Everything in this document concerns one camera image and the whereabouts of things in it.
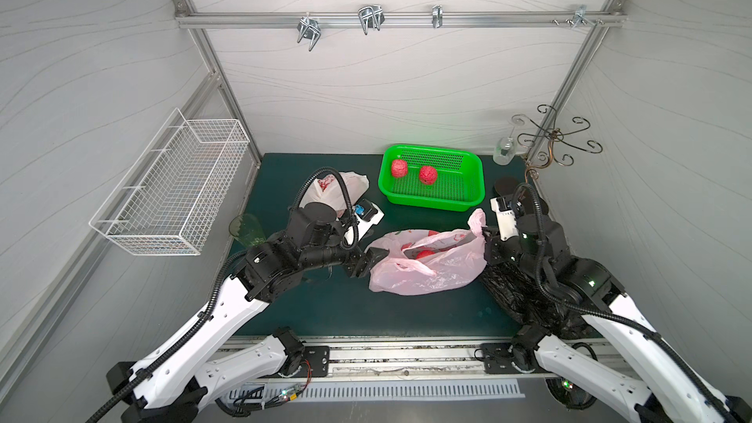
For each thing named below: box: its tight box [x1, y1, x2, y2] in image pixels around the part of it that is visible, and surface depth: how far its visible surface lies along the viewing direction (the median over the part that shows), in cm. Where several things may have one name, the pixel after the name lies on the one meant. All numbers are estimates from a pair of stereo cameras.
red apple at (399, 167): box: [390, 158, 409, 179], surface depth 113 cm
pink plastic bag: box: [368, 208, 488, 296], surface depth 74 cm
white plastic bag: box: [299, 170, 370, 218], surface depth 102 cm
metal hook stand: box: [511, 104, 604, 183], surface depth 85 cm
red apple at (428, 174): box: [419, 165, 438, 186], surface depth 110 cm
